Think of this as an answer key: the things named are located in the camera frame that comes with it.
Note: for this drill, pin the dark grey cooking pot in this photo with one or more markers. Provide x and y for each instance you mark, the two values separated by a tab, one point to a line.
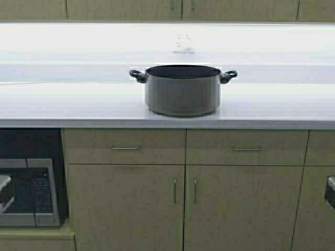
183	90

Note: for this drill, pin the cabinet door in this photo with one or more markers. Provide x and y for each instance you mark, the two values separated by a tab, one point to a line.
240	207
235	10
127	207
124	10

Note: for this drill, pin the right olive drawer front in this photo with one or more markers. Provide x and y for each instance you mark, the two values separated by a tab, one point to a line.
246	147

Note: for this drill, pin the olive drawer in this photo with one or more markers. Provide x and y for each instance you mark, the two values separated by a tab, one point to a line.
124	146
246	147

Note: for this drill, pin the left olive drawer front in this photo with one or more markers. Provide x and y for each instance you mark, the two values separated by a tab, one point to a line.
124	146

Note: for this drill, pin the stainless steel microwave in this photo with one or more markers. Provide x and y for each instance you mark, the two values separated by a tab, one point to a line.
35	193

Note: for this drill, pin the white wall outlet plate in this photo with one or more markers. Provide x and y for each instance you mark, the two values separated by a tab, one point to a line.
183	41

